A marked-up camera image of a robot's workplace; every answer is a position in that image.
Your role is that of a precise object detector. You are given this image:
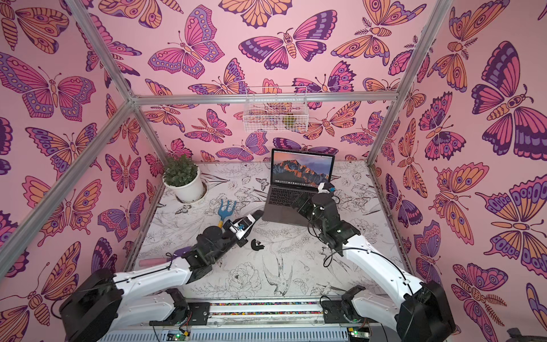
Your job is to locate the grey laptop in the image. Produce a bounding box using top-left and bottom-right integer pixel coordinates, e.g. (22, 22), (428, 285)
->
(262, 148), (335, 227)

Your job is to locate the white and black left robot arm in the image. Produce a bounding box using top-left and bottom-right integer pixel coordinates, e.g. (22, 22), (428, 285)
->
(59, 209), (264, 341)

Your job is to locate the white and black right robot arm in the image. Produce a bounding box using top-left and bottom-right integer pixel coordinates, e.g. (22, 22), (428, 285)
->
(292, 193), (456, 341)

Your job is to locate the blue yellow garden hand rake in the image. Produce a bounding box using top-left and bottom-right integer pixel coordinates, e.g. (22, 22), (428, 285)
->
(217, 199), (237, 227)

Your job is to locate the green plant in white pot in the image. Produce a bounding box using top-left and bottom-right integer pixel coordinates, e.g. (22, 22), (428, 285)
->
(162, 155), (206, 203)

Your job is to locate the pink purple cylinder toy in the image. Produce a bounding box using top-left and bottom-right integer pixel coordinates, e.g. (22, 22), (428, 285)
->
(138, 247), (192, 268)

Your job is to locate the green circuit board left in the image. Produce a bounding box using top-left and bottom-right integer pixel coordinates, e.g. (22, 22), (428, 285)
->
(165, 330), (190, 342)

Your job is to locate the green circuit board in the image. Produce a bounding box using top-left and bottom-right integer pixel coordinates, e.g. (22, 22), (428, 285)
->
(165, 330), (190, 342)
(347, 327), (371, 342)

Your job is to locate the green circuit board right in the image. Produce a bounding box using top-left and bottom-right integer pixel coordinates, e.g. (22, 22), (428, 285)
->
(347, 327), (371, 342)

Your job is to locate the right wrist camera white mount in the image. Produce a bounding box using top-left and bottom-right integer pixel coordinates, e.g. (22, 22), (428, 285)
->
(317, 182), (336, 194)

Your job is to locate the white wire wall basket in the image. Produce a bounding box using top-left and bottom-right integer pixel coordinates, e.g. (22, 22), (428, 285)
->
(242, 85), (309, 133)

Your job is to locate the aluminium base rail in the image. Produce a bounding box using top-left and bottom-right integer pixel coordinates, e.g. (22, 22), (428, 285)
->
(87, 296), (441, 332)

